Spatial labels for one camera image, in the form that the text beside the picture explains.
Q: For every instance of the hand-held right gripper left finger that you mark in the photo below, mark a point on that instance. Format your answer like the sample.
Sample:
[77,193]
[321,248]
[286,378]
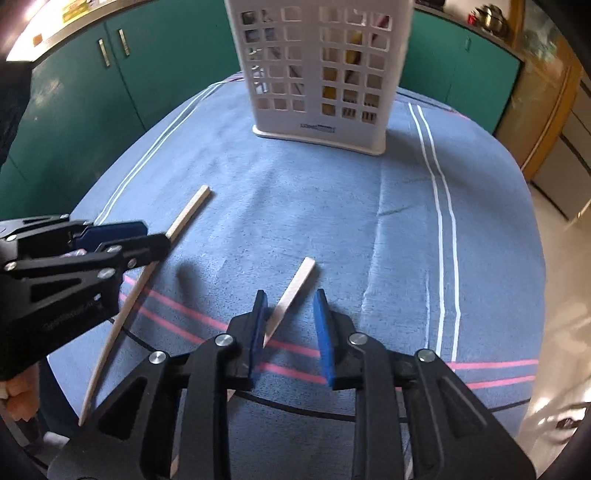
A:
[256,337]

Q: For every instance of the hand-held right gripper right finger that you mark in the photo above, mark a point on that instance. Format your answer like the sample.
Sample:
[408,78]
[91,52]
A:
[323,337]

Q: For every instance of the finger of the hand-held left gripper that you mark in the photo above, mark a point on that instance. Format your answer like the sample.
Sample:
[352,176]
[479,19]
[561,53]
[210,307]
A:
[115,233]
[138,251]

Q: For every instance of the short pale wooden chopstick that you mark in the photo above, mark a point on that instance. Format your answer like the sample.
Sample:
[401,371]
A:
[295,286]

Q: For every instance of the long pale wooden chopstick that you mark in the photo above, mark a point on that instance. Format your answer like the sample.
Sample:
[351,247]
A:
[191,207]

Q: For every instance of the white plastic utensil basket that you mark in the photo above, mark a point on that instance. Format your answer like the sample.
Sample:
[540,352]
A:
[277,122]

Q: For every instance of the person's left hand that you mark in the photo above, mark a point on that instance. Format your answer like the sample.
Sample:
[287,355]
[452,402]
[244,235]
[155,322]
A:
[21,397]

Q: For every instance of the blue striped cloth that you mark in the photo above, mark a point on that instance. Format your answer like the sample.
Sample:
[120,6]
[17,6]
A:
[323,207]

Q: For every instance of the person's dark clothing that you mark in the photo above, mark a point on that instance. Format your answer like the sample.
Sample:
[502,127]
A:
[14,106]

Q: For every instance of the teal kitchen cabinets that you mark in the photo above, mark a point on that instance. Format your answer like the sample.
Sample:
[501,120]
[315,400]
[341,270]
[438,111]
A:
[175,60]

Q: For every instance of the grey kitchen countertop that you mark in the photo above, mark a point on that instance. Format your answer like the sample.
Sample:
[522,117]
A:
[60,27]

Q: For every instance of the yellow utensil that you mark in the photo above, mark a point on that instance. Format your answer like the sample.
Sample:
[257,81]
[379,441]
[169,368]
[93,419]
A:
[354,53]

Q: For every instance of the silver refrigerator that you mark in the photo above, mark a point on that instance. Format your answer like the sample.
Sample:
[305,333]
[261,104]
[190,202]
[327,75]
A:
[572,152]

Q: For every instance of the wooden framed glass door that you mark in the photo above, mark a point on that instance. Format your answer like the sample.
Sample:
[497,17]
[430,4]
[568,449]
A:
[549,92]

